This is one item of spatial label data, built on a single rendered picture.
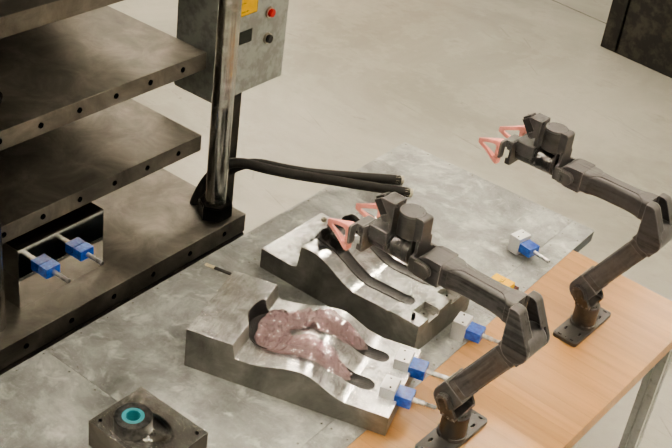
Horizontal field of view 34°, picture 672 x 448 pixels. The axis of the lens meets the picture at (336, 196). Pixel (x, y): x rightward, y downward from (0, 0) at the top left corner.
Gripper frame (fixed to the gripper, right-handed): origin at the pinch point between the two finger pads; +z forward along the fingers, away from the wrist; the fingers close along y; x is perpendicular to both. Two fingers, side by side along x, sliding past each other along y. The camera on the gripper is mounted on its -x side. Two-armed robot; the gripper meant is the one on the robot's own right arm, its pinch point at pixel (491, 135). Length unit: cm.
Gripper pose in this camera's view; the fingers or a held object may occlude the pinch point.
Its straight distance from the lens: 289.4
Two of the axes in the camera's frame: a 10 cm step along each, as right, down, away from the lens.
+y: -6.5, 3.4, -6.9
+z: -7.5, -4.1, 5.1
